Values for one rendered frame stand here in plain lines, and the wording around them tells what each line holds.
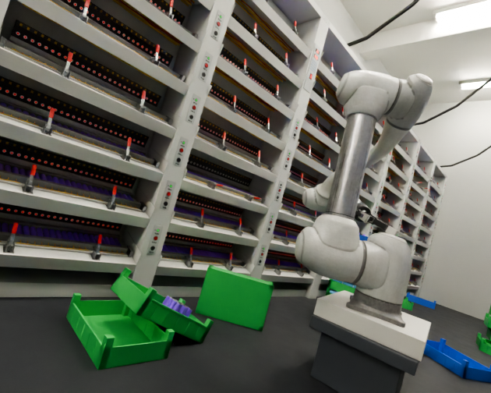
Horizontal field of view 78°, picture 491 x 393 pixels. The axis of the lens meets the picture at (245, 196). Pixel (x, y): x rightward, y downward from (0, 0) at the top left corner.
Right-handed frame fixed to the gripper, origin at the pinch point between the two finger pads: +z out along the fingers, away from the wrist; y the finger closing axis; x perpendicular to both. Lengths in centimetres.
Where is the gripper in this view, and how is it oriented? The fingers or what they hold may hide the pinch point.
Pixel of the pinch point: (380, 226)
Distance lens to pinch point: 130.9
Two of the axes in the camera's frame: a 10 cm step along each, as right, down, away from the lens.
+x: -4.6, 8.7, 1.8
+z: 0.4, 2.2, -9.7
